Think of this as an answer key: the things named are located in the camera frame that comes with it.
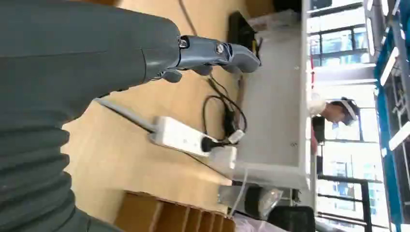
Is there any black desk device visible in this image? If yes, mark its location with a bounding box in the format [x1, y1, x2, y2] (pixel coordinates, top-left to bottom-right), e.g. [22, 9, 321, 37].
[226, 11, 261, 55]

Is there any dark thin cable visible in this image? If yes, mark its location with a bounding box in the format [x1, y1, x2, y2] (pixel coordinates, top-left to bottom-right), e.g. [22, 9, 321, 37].
[177, 0, 199, 36]

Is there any white power adapter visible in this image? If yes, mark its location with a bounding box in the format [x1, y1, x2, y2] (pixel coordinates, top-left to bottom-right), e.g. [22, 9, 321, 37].
[208, 145, 238, 171]

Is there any thin white cable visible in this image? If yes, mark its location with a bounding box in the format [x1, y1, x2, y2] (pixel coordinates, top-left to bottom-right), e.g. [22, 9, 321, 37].
[228, 168, 249, 219]

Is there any wooden card box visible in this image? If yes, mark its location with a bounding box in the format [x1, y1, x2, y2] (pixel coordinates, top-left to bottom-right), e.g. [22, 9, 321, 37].
[114, 191, 237, 232]

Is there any ribbed grey left arm sleeve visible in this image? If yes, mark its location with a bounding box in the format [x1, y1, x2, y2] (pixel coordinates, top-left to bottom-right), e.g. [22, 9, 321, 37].
[0, 123, 124, 232]

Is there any clear plastic bag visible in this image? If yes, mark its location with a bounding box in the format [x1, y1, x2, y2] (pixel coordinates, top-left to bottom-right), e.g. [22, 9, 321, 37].
[255, 187, 284, 221]

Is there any white power strip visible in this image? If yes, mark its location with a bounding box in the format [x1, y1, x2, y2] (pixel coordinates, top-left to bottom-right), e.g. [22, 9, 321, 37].
[147, 116, 219, 158]

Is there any black chair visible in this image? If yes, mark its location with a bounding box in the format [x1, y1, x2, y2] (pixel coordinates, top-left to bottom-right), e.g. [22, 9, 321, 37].
[266, 205, 317, 232]

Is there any small white connector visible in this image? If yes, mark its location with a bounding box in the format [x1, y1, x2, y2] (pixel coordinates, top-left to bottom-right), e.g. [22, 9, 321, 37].
[227, 129, 246, 145]

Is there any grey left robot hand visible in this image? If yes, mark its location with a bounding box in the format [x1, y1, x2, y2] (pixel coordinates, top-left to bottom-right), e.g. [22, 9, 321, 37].
[0, 0, 262, 137]

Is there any black metal railing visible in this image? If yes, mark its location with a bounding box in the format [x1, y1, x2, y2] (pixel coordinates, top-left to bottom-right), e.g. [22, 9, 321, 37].
[316, 174, 383, 232]

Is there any grey power strip cable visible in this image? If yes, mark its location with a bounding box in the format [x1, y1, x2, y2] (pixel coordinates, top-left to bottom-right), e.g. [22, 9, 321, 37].
[93, 97, 158, 134]

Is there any pale desk partition panel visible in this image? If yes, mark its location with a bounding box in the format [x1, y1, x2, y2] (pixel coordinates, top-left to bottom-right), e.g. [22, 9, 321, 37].
[230, 0, 312, 190]

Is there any black plug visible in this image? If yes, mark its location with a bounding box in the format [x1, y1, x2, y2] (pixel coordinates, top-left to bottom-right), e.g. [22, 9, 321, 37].
[200, 137, 226, 153]

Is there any black looped cable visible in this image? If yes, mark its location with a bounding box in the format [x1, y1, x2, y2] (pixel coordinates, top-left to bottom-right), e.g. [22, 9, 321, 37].
[201, 75, 248, 145]

